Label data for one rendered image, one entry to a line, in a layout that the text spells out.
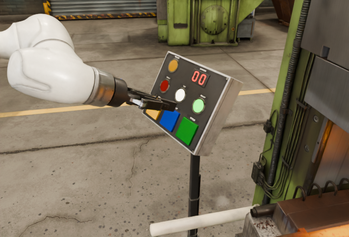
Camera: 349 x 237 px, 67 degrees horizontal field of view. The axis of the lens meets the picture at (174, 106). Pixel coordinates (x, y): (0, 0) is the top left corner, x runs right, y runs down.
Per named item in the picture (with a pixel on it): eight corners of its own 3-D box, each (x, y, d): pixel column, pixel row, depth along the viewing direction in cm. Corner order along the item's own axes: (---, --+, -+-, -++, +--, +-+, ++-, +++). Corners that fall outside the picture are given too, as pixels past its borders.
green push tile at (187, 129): (188, 145, 88) (197, 125, 87) (174, 135, 93) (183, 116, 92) (191, 146, 89) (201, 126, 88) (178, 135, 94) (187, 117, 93)
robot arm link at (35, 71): (101, 80, 56) (86, 48, 65) (21, 58, 46) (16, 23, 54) (80, 116, 61) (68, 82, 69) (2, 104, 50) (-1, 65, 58)
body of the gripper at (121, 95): (94, 97, 69) (124, 104, 76) (108, 110, 63) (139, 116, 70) (105, 70, 68) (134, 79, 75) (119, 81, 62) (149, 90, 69)
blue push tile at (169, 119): (170, 132, 95) (179, 113, 94) (158, 122, 100) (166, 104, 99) (174, 132, 96) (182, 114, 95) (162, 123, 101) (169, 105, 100)
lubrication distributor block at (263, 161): (255, 193, 102) (261, 166, 95) (249, 182, 107) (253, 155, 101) (264, 192, 103) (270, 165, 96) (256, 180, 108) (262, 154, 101)
